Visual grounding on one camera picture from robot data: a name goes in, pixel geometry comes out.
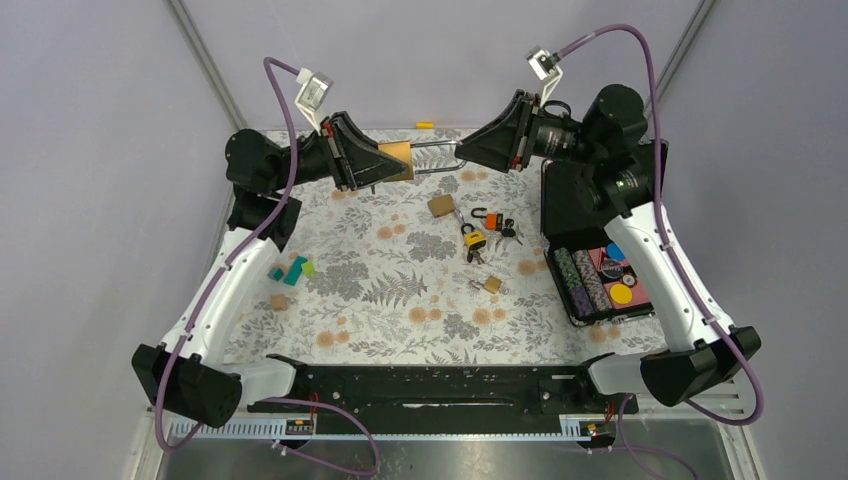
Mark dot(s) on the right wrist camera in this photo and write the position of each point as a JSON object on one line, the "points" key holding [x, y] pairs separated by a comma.
{"points": [[545, 65]]}

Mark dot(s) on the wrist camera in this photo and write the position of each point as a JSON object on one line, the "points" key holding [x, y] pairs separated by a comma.
{"points": [[314, 87], [545, 65]]}

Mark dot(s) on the floral patterned mat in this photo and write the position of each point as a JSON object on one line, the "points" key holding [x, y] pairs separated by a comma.
{"points": [[392, 282]]}

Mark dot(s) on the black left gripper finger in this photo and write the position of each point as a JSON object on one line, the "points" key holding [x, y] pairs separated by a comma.
{"points": [[354, 143], [369, 171]]}

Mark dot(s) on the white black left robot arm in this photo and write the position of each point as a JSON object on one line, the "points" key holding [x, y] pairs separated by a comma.
{"points": [[185, 374]]}

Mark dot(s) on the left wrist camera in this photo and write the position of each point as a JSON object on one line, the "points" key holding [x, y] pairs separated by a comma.
{"points": [[314, 87]]}

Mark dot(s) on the yellow black padlock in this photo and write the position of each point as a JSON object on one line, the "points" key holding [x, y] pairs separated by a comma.
{"points": [[474, 241]]}

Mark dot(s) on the white slotted cable duct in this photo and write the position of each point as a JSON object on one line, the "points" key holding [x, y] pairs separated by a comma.
{"points": [[333, 427]]}

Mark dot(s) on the yellow poker chip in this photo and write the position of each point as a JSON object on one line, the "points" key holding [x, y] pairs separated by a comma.
{"points": [[620, 295]]}

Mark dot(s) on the orange padlock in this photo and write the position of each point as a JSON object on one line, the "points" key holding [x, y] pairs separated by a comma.
{"points": [[493, 221]]}

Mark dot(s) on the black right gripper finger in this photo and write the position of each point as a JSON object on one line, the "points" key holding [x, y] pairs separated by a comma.
{"points": [[502, 132], [496, 157]]}

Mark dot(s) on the small brass padlock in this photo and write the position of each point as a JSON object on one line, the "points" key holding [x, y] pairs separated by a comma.
{"points": [[491, 284]]}

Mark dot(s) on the teal long block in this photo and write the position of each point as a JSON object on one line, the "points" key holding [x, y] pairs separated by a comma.
{"points": [[295, 271]]}

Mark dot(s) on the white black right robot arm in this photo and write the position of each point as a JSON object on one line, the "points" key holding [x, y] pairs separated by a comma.
{"points": [[703, 346]]}

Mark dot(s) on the wooden cube block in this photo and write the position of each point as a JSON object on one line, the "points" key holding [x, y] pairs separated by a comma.
{"points": [[278, 302]]}

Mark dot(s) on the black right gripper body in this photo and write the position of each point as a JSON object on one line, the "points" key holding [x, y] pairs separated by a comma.
{"points": [[530, 113]]}

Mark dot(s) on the teal small block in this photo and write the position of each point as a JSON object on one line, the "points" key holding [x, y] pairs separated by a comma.
{"points": [[276, 273]]}

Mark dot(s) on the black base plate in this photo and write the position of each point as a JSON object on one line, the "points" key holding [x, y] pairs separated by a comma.
{"points": [[403, 393]]}

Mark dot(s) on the large brass padlock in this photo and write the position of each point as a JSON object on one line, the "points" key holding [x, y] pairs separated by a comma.
{"points": [[402, 152]]}

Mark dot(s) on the blue poker chip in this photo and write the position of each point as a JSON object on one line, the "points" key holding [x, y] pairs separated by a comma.
{"points": [[614, 252]]}

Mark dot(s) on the black keys bunch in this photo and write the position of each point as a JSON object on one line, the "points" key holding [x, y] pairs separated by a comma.
{"points": [[509, 232]]}

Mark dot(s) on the black poker chip case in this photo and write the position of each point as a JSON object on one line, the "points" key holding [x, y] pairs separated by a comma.
{"points": [[596, 278]]}

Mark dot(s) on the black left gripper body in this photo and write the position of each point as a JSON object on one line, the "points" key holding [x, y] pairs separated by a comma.
{"points": [[336, 156]]}

